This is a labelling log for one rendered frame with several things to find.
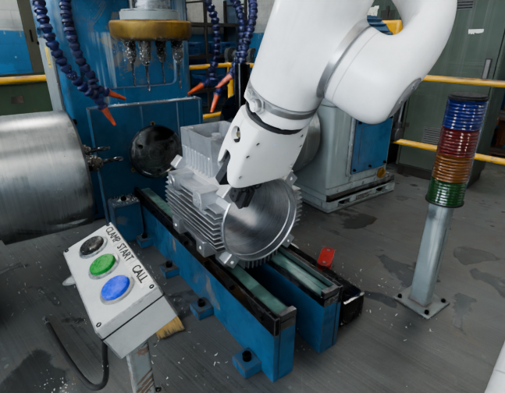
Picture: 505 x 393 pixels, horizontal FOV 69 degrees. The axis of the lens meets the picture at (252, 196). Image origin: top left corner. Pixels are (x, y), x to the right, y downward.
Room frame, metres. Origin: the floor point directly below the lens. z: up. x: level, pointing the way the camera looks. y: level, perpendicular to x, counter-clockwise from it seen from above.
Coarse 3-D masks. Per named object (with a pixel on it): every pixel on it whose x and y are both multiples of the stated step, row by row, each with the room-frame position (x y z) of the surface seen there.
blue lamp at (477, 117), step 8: (448, 104) 0.61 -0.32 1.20; (456, 104) 0.59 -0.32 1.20; (464, 104) 0.58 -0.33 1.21; (472, 104) 0.58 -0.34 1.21; (480, 104) 0.58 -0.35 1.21; (448, 112) 0.60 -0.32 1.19; (456, 112) 0.59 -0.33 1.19; (464, 112) 0.58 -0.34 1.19; (472, 112) 0.58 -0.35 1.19; (480, 112) 0.58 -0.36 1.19; (448, 120) 0.60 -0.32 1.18; (456, 120) 0.59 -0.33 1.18; (464, 120) 0.58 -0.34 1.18; (472, 120) 0.58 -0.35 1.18; (480, 120) 0.58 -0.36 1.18; (448, 128) 0.60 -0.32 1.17; (456, 128) 0.59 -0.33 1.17; (464, 128) 0.58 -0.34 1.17; (472, 128) 0.58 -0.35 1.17; (480, 128) 0.58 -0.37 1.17
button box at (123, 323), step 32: (64, 256) 0.39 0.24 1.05; (96, 256) 0.37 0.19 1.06; (128, 256) 0.35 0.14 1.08; (96, 288) 0.32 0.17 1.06; (128, 288) 0.30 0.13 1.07; (160, 288) 0.30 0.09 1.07; (96, 320) 0.27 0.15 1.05; (128, 320) 0.28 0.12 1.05; (160, 320) 0.30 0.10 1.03; (128, 352) 0.27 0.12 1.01
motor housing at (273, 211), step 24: (192, 168) 0.65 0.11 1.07; (168, 192) 0.66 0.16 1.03; (192, 192) 0.58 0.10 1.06; (264, 192) 0.68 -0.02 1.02; (288, 192) 0.61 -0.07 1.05; (192, 216) 0.57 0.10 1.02; (216, 216) 0.52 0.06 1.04; (240, 216) 0.69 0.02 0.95; (264, 216) 0.66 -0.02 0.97; (288, 216) 0.61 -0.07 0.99; (216, 240) 0.52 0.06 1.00; (240, 240) 0.61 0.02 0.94; (264, 240) 0.60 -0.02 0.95; (240, 264) 0.55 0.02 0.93
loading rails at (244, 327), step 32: (160, 224) 0.77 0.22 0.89; (192, 256) 0.63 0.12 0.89; (288, 256) 0.59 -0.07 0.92; (192, 288) 0.64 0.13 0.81; (224, 288) 0.53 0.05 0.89; (256, 288) 0.50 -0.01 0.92; (288, 288) 0.54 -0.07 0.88; (320, 288) 0.50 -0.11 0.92; (224, 320) 0.53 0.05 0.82; (256, 320) 0.45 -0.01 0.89; (288, 320) 0.43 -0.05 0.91; (320, 320) 0.47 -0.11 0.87; (256, 352) 0.45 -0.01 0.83; (288, 352) 0.43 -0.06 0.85; (320, 352) 0.47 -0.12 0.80
